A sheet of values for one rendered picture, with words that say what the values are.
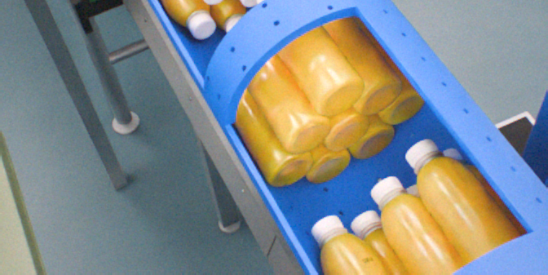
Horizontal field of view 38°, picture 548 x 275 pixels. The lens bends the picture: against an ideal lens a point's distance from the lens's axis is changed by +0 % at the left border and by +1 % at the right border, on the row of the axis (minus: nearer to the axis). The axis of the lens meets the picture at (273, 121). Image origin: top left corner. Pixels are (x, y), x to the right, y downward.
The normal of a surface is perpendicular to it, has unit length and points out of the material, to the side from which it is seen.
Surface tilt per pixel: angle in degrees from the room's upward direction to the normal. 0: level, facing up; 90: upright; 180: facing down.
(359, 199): 1
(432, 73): 36
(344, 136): 88
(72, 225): 0
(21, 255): 2
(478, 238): 28
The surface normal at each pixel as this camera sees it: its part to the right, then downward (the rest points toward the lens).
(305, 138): 0.47, 0.70
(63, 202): -0.07, -0.55
